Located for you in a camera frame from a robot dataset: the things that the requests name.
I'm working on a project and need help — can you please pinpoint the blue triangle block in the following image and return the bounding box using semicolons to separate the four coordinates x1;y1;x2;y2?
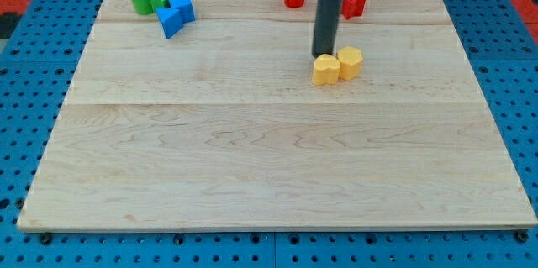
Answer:
156;8;184;39

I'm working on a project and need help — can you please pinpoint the blue cube block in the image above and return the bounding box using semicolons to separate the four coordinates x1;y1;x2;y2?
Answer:
168;0;196;23

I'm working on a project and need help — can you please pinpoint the light wooden board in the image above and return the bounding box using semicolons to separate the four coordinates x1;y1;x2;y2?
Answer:
18;0;537;233

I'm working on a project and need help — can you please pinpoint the yellow heart block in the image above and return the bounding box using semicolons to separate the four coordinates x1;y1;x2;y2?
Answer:
312;54;340;85

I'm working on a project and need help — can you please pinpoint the yellow hexagon block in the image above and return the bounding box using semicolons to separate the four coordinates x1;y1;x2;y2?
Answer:
337;46;363;81

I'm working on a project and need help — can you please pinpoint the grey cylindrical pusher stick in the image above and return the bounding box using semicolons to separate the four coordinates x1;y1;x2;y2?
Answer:
311;0;343;58

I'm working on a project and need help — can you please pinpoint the red star block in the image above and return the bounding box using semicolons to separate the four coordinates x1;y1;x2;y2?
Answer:
340;0;367;19

